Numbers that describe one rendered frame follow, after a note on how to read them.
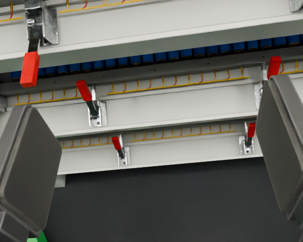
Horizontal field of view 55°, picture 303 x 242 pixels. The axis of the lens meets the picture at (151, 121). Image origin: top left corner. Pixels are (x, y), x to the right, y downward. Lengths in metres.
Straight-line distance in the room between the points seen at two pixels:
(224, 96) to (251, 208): 0.33
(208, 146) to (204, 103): 0.19
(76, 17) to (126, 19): 0.05
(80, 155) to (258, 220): 0.43
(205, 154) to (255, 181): 0.16
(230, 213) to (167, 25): 0.51
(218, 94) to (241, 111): 0.04
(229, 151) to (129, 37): 0.40
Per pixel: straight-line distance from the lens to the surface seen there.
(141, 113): 0.48
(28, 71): 0.29
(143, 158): 0.65
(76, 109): 0.50
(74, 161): 0.69
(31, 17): 0.32
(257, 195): 0.74
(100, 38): 0.32
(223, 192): 0.73
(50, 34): 0.33
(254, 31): 0.34
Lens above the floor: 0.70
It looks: 61 degrees down
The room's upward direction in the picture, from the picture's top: 17 degrees counter-clockwise
